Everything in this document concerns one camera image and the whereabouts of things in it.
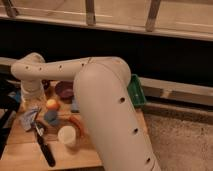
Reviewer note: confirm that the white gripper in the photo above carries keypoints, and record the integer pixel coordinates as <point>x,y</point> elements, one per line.
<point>32,93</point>

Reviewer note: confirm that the grey blue towel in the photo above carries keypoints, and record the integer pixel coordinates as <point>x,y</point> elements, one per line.
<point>28,117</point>

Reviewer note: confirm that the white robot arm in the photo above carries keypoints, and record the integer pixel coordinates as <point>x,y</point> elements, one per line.
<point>100,89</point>

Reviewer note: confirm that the dark red bowl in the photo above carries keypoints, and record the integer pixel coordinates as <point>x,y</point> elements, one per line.
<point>46,85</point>

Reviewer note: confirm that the red yellow apple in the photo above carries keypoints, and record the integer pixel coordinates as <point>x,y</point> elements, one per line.
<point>52,104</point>

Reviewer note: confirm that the blue round lid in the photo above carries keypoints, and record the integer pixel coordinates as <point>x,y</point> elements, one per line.
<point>51,117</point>

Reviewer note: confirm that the black object at left edge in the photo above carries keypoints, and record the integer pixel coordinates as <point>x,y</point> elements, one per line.
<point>9,105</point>

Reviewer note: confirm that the purple bowl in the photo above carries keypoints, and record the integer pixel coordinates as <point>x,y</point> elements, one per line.
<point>64,89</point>

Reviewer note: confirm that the blue sponge block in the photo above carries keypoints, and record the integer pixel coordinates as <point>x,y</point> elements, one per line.
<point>74,107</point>

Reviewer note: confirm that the red chili pepper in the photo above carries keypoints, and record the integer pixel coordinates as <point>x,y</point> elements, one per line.
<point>78,124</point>

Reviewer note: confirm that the green plastic tray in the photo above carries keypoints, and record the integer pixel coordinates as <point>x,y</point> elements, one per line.
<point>136,92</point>

